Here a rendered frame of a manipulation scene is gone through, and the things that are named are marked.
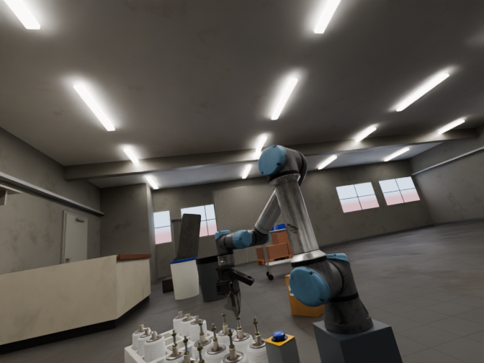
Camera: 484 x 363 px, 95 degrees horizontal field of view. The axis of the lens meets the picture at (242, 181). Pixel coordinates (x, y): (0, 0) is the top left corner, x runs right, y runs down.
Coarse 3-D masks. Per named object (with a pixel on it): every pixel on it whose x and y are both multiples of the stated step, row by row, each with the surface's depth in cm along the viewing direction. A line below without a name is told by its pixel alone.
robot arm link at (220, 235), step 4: (216, 232) 103; (220, 232) 102; (224, 232) 102; (228, 232) 103; (216, 236) 102; (220, 236) 101; (224, 236) 100; (216, 240) 102; (220, 240) 100; (216, 244) 102; (220, 244) 100; (220, 248) 100; (224, 248) 99; (220, 252) 100; (224, 252) 99; (228, 252) 100; (232, 252) 101
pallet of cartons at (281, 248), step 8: (272, 240) 710; (280, 240) 677; (288, 240) 686; (256, 248) 676; (272, 248) 610; (280, 248) 620; (288, 248) 630; (272, 256) 602; (280, 256) 610; (288, 256) 621; (264, 264) 627
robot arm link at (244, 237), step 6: (228, 234) 99; (234, 234) 95; (240, 234) 93; (246, 234) 94; (252, 234) 100; (228, 240) 96; (234, 240) 93; (240, 240) 92; (246, 240) 93; (252, 240) 98; (228, 246) 97; (234, 246) 94; (240, 246) 93; (246, 246) 93
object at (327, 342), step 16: (320, 336) 76; (336, 336) 68; (352, 336) 66; (368, 336) 66; (384, 336) 67; (320, 352) 78; (336, 352) 67; (352, 352) 64; (368, 352) 65; (384, 352) 66
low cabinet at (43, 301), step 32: (128, 256) 296; (0, 288) 239; (32, 288) 243; (64, 288) 248; (96, 288) 252; (128, 288) 293; (0, 320) 231; (32, 320) 235; (64, 320) 239; (96, 320) 244; (0, 352) 224
